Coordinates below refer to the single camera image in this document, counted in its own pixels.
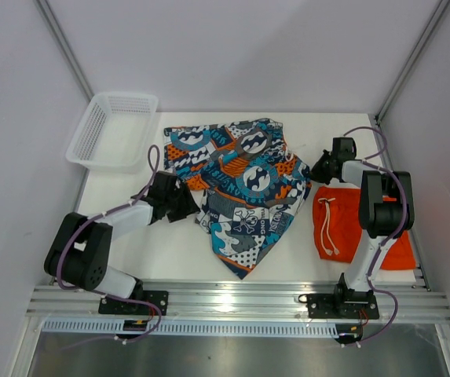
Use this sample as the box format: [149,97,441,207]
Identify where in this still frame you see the orange shorts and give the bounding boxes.
[313,186,416,271]

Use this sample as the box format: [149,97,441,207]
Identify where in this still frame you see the patterned multicolour shorts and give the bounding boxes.
[163,118,312,280]

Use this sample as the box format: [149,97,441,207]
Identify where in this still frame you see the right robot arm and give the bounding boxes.
[310,137,415,317]

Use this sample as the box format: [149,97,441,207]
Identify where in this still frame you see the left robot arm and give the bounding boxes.
[43,171,199,314]

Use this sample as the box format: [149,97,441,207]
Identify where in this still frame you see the white plastic basket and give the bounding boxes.
[65,91,159,174]

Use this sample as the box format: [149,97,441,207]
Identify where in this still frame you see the white slotted cable duct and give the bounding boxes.
[42,317,338,339]

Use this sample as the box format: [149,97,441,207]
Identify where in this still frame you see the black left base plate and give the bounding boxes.
[98,291,170,316]

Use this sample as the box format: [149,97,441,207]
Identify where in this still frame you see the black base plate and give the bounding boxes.
[298,291,380,320]
[98,291,170,316]

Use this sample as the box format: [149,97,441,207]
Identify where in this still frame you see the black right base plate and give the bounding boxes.
[298,291,380,320]

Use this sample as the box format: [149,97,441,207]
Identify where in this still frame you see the aluminium mounting rail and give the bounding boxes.
[26,280,450,324]

